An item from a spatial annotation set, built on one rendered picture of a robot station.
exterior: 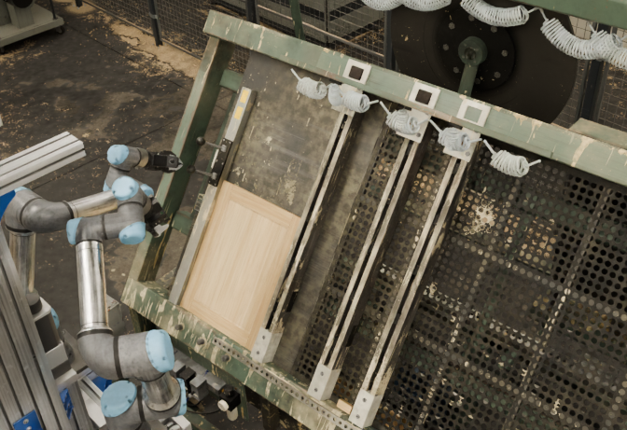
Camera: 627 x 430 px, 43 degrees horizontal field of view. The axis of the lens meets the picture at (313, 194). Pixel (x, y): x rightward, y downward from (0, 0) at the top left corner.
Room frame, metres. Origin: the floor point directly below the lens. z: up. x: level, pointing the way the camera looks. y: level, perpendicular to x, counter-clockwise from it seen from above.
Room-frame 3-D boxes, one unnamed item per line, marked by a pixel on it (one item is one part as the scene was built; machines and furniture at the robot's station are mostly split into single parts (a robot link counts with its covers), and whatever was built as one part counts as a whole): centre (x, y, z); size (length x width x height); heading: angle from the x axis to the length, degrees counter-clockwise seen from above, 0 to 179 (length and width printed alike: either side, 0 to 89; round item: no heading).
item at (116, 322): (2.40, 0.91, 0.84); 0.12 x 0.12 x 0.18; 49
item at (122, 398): (1.64, 0.64, 1.20); 0.13 x 0.12 x 0.14; 99
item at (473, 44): (2.73, -0.63, 1.85); 0.80 x 0.06 x 0.80; 49
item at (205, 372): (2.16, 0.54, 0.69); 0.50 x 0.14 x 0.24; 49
